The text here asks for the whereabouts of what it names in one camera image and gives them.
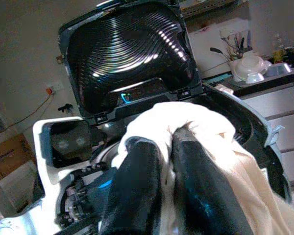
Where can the small white bowl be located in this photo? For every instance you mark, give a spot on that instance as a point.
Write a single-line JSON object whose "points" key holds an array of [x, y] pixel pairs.
{"points": [[254, 77]]}

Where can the white storage box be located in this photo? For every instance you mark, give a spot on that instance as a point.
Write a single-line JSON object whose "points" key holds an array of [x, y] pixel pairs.
{"points": [[19, 186]]}

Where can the black water tap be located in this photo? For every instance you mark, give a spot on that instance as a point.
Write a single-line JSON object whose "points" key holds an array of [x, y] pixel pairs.
{"points": [[65, 107]]}

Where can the brown cardboard box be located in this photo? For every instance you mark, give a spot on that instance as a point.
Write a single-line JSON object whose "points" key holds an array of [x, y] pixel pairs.
{"points": [[11, 153]]}

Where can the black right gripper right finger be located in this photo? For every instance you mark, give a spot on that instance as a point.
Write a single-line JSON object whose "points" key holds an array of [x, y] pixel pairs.
{"points": [[198, 186]]}

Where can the white utensil holder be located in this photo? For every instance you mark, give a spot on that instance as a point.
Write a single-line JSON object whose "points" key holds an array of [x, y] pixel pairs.
{"points": [[234, 66]]}

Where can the black ribbed washing machine lid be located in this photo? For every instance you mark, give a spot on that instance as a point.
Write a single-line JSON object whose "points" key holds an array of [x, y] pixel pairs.
{"points": [[127, 61]]}

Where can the black top-loading washing machine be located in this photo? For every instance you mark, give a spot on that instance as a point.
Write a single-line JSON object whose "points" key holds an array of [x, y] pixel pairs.
{"points": [[257, 117]]}

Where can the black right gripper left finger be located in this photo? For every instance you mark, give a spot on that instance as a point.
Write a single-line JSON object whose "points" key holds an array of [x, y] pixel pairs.
{"points": [[134, 186]]}

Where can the black ladle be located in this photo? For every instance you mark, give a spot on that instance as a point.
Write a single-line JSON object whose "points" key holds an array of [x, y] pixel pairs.
{"points": [[219, 52]]}

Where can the white wall socket orange plug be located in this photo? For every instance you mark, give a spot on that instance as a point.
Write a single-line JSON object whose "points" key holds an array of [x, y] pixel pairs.
{"points": [[54, 88]]}

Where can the white cloth garment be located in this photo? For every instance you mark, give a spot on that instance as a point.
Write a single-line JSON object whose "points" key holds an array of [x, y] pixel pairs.
{"points": [[198, 115]]}

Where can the grey kitchen cabinet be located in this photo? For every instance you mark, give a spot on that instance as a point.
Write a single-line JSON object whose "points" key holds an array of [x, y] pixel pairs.
{"points": [[281, 110]]}

